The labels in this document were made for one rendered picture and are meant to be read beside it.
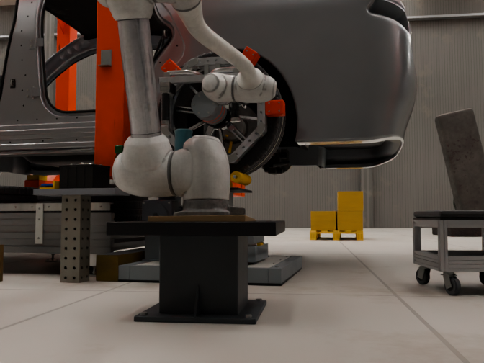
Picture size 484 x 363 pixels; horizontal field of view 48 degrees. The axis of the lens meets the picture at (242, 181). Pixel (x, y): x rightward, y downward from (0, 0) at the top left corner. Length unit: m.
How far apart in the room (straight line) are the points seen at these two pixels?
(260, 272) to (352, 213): 4.99
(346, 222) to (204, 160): 5.77
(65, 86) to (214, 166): 4.69
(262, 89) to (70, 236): 1.22
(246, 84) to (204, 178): 0.49
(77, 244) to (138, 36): 1.26
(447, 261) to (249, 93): 1.03
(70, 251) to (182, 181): 1.11
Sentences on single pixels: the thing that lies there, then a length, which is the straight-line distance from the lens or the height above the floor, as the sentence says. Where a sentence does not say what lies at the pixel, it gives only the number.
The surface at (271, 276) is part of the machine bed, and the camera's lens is 2.53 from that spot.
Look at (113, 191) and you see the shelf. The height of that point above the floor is 0.43.
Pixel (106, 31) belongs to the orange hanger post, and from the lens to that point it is 3.05.
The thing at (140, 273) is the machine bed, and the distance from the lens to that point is 2.71.
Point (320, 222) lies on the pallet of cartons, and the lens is 7.46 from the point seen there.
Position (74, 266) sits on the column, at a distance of 2.76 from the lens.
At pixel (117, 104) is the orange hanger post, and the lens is 2.92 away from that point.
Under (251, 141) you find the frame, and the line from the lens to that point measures 2.69.
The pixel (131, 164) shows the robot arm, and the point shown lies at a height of 0.49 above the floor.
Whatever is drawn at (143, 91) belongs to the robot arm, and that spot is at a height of 0.72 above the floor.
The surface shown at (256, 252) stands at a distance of 2.70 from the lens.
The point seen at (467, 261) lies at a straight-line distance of 2.37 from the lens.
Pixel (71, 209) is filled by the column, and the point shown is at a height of 0.35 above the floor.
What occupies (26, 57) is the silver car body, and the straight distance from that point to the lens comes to 3.94.
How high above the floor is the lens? 0.31
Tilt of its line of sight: 4 degrees up
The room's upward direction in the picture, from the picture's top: straight up
